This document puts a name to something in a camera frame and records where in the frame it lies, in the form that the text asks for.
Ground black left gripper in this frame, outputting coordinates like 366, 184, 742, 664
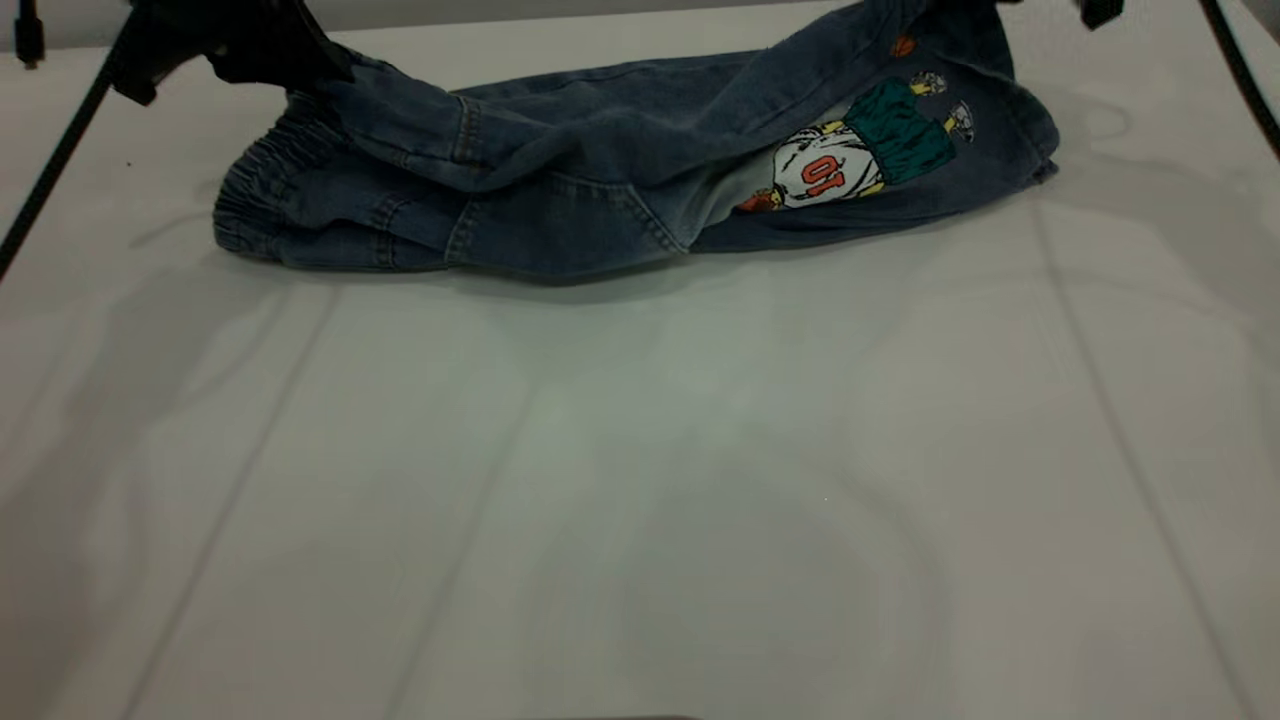
108, 0, 353, 107

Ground blue denim kids jeans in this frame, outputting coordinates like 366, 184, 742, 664
212, 0, 1061, 281

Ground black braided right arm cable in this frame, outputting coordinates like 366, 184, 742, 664
1198, 0, 1280, 163

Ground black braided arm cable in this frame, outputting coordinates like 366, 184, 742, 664
1198, 0, 1280, 163
0, 25, 136, 281

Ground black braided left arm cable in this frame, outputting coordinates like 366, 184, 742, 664
0, 25, 136, 281

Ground black hanging cable with plug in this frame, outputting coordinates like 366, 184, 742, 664
15, 0, 43, 69

